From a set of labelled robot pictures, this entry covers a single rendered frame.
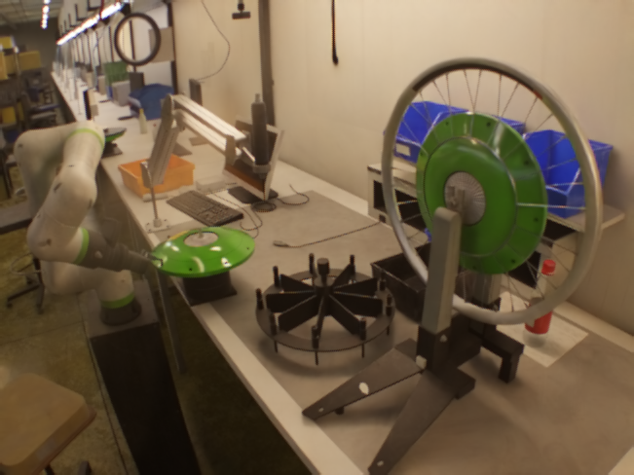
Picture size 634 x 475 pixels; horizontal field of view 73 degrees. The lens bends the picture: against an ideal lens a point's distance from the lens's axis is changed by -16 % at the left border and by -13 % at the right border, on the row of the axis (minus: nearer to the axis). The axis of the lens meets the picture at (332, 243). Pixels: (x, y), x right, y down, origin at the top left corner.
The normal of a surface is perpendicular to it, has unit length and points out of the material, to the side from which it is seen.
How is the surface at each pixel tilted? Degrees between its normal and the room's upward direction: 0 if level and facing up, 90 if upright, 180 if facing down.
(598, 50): 90
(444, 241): 87
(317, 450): 0
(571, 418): 0
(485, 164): 81
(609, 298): 90
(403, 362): 18
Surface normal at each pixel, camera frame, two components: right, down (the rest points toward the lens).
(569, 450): -0.03, -0.90
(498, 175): -0.68, 0.18
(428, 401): -0.27, -0.78
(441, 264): -0.80, 0.22
